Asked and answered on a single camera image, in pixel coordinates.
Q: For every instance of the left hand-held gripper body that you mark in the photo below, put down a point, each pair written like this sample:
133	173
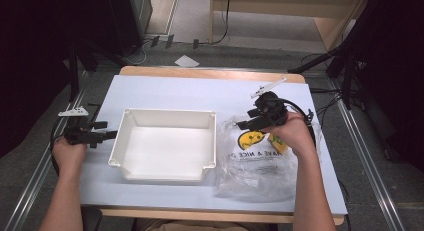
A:
79	135

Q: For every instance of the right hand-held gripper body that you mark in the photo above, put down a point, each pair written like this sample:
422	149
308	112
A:
271	109

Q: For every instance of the clear plastic bag yellow print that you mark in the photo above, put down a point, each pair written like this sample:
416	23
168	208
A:
253	171

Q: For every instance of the person's left hand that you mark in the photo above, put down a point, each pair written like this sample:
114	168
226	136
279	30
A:
68	156

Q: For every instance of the person's right hand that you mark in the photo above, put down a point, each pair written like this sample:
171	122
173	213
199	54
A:
293	132

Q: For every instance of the black tripod stand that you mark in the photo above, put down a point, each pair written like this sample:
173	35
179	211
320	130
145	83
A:
74	74
346	64

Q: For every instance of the white plastic bin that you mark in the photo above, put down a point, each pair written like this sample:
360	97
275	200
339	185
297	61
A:
166	147

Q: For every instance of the wooden table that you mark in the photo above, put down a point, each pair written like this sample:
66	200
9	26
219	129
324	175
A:
206	72

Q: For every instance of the pale blue table mat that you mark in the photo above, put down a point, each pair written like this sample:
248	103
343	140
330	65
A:
173	91

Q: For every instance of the white paper sheet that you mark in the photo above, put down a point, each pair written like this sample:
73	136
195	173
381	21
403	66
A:
186	61

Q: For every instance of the black cabinet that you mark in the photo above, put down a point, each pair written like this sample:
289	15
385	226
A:
126	21

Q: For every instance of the metal floor rail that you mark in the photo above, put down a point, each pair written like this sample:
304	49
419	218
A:
36	177
370	171

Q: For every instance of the wooden furniture frame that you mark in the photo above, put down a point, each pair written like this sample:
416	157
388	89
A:
283	6

